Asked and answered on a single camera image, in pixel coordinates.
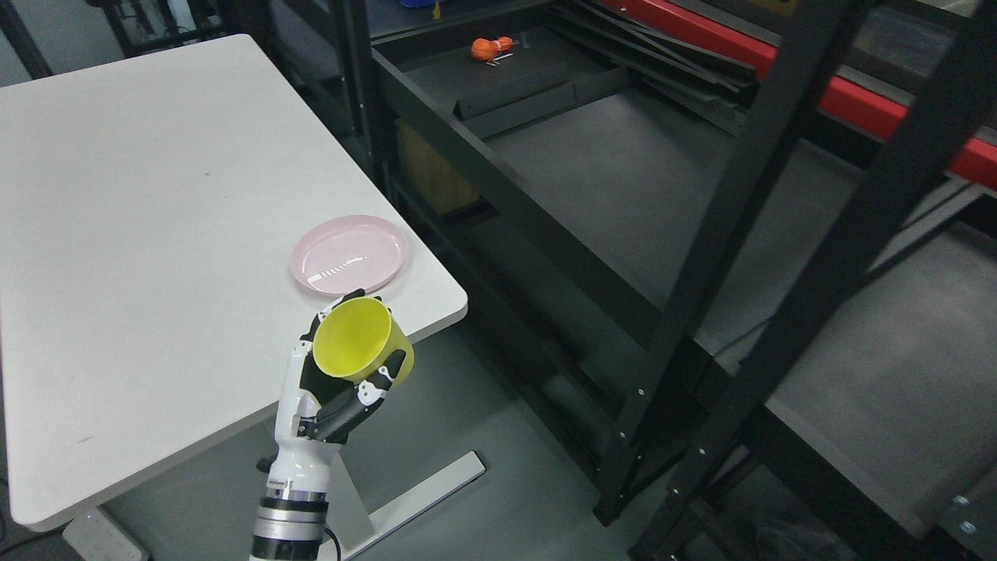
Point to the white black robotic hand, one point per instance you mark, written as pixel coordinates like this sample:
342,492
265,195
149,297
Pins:
316,413

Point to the yellow plastic cup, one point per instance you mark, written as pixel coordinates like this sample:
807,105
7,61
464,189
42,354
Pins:
357,337

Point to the black metal shelf rack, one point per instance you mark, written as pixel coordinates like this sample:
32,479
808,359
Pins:
722,256

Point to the pink plastic plate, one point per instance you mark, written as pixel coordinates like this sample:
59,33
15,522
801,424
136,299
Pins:
348,253

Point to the white power strip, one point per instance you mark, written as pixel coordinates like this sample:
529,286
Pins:
97,536

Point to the white folding table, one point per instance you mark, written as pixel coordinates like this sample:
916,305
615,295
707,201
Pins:
149,211

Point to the orange toy figure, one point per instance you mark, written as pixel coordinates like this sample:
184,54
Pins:
488,50

